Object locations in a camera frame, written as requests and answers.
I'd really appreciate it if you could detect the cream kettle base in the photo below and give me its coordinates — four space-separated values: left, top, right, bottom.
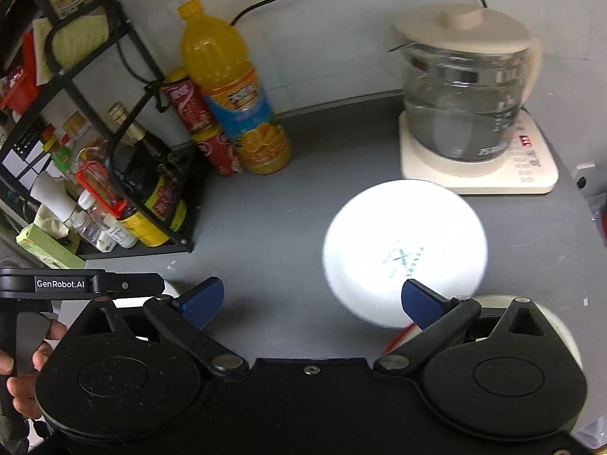
399 111 559 195

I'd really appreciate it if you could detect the red drink can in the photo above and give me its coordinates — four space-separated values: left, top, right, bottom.
162 67 244 177

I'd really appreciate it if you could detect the green box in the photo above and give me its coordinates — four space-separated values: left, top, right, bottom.
16 224 85 270

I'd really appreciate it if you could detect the glass electric kettle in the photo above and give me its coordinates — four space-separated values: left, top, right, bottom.
395 3 542 163

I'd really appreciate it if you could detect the red rimmed black bowl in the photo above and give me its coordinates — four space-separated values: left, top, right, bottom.
383 323 416 355

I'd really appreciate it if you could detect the red lidded spice jar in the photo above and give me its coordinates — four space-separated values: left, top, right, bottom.
76 160 127 219

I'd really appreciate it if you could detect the dark soy sauce bottle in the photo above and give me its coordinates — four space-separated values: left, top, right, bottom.
111 121 187 248

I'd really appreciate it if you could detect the orange juice bottle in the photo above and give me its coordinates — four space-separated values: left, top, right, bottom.
178 0 291 175

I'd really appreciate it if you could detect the person right hand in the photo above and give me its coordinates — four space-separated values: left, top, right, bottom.
1 319 68 420

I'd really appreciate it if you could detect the white bakery plate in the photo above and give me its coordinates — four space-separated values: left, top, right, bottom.
322 180 487 329

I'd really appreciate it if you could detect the white bowl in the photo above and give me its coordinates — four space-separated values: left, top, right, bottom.
402 293 583 371

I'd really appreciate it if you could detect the black spice rack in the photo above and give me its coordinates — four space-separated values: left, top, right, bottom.
1 0 205 257

